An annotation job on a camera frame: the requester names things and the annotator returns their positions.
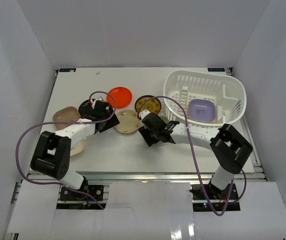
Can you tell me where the brown gold patterned plate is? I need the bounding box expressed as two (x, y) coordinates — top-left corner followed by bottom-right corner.
(134, 95), (162, 114)

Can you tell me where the orange round plate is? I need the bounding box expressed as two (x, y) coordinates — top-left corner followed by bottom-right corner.
(107, 86), (132, 109)

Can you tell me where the pink-brown square plate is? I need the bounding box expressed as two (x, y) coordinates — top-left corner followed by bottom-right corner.
(53, 106), (81, 123)

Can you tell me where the purple square plate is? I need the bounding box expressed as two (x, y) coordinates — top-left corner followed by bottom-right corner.
(188, 99), (216, 123)

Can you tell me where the green square plate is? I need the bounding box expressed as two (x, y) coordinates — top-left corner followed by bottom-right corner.
(159, 115), (169, 124)

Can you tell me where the yellow panda square plate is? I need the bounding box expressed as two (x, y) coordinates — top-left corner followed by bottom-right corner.
(213, 117), (224, 124)

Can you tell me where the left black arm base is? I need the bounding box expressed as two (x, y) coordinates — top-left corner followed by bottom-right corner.
(59, 184), (105, 203)

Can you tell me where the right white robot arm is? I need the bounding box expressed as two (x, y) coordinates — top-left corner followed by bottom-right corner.
(139, 110), (253, 199)

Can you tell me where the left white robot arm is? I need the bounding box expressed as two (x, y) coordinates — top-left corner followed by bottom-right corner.
(31, 98), (119, 200)

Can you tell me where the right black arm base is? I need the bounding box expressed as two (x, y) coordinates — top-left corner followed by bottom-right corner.
(189, 184), (241, 213)

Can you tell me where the beige plate under arm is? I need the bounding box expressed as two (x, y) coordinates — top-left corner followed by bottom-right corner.
(70, 139), (86, 157)

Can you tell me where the white plastic dish bin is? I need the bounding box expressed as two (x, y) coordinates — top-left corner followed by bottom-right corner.
(163, 70), (247, 128)

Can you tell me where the black round plate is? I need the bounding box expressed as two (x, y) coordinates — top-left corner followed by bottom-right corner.
(78, 99), (93, 119)

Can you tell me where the cream floral round plate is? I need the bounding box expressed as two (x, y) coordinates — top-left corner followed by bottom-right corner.
(114, 109), (141, 134)

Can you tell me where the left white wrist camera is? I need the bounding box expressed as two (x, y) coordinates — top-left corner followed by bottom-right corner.
(89, 97), (104, 109)

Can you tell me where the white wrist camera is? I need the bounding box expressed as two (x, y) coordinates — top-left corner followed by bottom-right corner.
(138, 109), (150, 120)
(89, 97), (104, 109)

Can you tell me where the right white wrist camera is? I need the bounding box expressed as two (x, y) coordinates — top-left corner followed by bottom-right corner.
(138, 109), (150, 120)

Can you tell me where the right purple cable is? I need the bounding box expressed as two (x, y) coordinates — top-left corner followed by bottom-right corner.
(135, 95), (247, 216)

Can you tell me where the purple cable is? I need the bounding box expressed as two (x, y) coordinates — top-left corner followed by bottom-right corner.
(16, 90), (116, 210)
(135, 95), (247, 216)

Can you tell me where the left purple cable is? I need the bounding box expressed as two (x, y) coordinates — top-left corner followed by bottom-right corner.
(16, 90), (116, 210)

